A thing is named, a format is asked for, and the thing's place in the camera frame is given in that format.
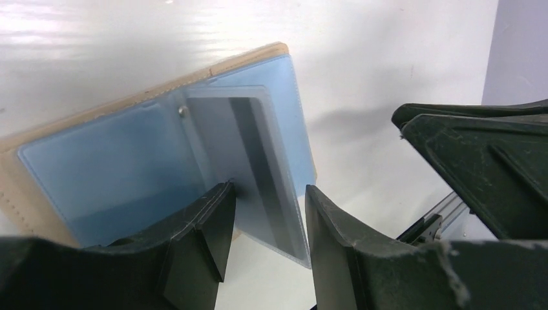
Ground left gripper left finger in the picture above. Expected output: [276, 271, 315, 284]
[1, 181, 237, 309]

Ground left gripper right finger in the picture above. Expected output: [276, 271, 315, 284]
[305, 185, 547, 309]

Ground silver VIP credit card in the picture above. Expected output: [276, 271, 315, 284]
[187, 97, 308, 261]

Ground beige card holder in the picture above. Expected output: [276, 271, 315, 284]
[1, 43, 317, 267]

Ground aluminium frame rail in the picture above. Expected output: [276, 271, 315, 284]
[397, 192, 470, 246]

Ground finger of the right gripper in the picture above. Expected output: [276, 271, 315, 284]
[391, 99, 547, 129]
[401, 114, 547, 240]

